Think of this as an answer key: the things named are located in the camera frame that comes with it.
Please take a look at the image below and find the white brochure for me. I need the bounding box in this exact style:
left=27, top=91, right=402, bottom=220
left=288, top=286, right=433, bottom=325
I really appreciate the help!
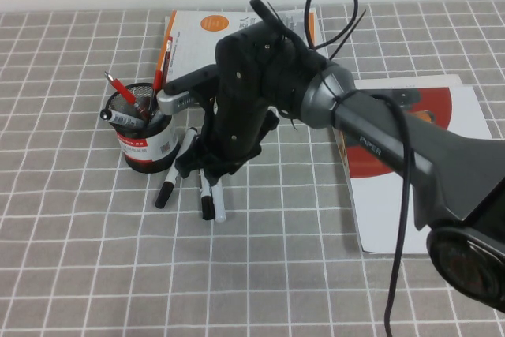
left=331, top=73, right=466, bottom=253

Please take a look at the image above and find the black mesh pen holder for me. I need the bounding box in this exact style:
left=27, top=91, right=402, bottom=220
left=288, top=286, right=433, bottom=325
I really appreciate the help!
left=105, top=82, right=179, bottom=174

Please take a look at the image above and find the red pen silver tip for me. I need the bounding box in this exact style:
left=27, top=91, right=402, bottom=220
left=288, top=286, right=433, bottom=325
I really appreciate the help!
left=103, top=71, right=151, bottom=117

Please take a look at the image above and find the red pen white label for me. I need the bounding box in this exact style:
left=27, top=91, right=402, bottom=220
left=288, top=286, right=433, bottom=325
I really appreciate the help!
left=151, top=36, right=175, bottom=97

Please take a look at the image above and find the black zip tie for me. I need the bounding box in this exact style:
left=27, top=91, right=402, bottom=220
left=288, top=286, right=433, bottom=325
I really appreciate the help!
left=326, top=6, right=371, bottom=62

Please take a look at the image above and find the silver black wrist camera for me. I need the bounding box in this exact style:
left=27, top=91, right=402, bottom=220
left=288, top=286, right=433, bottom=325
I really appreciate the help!
left=156, top=64, right=219, bottom=117

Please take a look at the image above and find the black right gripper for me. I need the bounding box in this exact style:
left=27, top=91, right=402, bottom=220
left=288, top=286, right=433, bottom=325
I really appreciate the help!
left=174, top=23, right=286, bottom=187

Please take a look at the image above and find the black white whiteboard marker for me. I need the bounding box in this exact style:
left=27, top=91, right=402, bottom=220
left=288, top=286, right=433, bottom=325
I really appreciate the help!
left=198, top=169, right=217, bottom=222
left=154, top=126, right=199, bottom=210

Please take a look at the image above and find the grey white checked tablecloth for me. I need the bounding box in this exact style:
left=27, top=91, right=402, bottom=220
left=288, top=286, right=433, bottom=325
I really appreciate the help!
left=0, top=0, right=505, bottom=337

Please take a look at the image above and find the black cable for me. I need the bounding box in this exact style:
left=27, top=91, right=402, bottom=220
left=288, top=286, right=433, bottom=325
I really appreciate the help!
left=305, top=0, right=414, bottom=337

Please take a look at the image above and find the white paint marker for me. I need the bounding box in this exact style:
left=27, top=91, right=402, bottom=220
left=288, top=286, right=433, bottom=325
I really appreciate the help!
left=211, top=177, right=227, bottom=223

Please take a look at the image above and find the white orange ROS book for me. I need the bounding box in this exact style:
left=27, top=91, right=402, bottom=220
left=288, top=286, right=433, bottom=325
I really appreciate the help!
left=156, top=7, right=319, bottom=92

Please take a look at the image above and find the black capped white marker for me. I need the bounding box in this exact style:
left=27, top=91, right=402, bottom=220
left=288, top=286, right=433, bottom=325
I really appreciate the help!
left=99, top=108, right=145, bottom=129

